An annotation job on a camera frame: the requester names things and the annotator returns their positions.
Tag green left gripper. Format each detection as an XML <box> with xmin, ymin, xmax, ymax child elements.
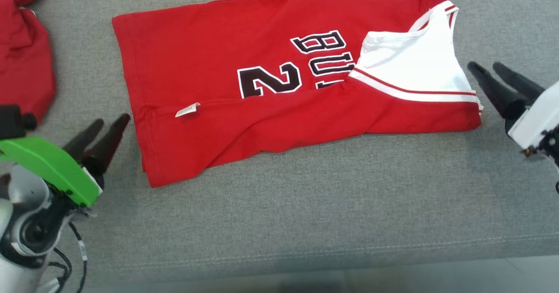
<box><xmin>0</xmin><ymin>114</ymin><xmax>131</xmax><ymax>208</ymax></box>

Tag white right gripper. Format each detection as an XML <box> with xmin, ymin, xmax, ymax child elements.
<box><xmin>467</xmin><ymin>62</ymin><xmax>559</xmax><ymax>152</ymax></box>

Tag red shorts with white stripe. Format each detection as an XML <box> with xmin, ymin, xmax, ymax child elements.
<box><xmin>0</xmin><ymin>0</ymin><xmax>56</xmax><ymax>123</ymax></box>

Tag red basketball jersey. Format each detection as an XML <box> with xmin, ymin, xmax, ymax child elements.
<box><xmin>112</xmin><ymin>0</ymin><xmax>484</xmax><ymax>188</ymax></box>

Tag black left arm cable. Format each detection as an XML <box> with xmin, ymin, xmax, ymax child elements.
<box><xmin>47</xmin><ymin>222</ymin><xmax>89</xmax><ymax>293</ymax></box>

